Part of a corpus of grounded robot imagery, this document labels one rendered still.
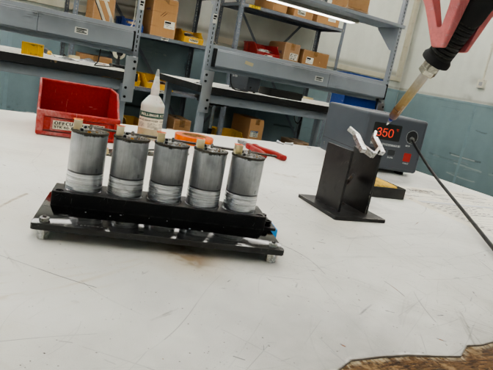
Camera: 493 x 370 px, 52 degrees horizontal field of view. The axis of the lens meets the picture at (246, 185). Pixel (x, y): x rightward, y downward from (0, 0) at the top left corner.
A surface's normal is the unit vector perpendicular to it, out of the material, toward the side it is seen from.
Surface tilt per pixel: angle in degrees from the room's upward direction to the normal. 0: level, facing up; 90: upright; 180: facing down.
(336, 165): 90
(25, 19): 90
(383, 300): 0
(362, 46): 90
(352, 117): 90
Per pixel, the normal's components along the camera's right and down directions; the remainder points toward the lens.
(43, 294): 0.18, -0.96
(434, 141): -0.87, -0.06
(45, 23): 0.46, 0.28
